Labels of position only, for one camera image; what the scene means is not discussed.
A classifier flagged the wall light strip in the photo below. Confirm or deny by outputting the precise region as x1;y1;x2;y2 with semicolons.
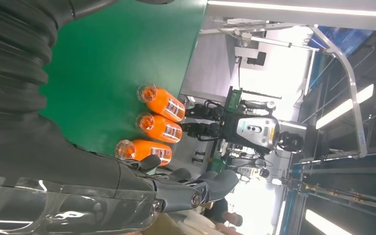
207;0;376;19

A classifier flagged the orange detergent bottle clear cap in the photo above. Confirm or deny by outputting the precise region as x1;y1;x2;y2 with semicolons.
137;83;186;123
114;139;173;166
135;112;183;144

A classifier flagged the white robot support frame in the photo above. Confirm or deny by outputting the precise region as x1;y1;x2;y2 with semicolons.
201;21;369;160

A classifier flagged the black silver humanoid robot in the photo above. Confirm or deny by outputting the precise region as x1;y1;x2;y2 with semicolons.
181;87;306;156
222;149;271;179

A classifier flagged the ceiling light strip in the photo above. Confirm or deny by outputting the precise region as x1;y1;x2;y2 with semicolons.
315;83;375;130
305;209;354;235

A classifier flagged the person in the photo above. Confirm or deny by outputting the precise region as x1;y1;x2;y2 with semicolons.
141;198;244;235

